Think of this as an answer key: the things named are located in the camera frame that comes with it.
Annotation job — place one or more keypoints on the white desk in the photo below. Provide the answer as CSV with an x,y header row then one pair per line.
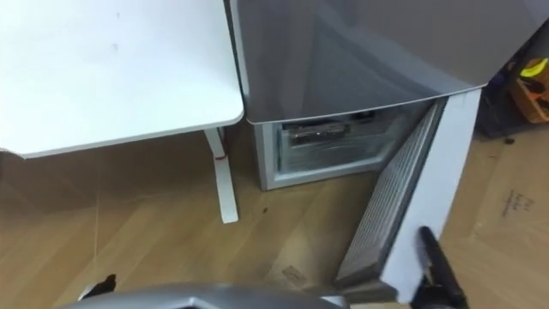
x,y
107,73

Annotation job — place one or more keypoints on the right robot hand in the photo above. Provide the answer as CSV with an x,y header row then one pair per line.
x,y
439,270

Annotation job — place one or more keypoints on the grey fridge door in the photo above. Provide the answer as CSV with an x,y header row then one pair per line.
x,y
429,193

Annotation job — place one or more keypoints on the robot body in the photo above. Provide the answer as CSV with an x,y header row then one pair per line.
x,y
201,298

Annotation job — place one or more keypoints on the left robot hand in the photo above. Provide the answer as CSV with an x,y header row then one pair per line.
x,y
105,286

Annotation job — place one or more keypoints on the grey fridge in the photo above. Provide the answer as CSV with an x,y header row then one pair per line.
x,y
343,56

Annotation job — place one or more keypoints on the yellow banana soft toy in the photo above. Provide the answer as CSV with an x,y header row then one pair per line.
x,y
535,68

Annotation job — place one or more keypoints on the brown cardboard sheet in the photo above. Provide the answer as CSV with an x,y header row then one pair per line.
x,y
506,223

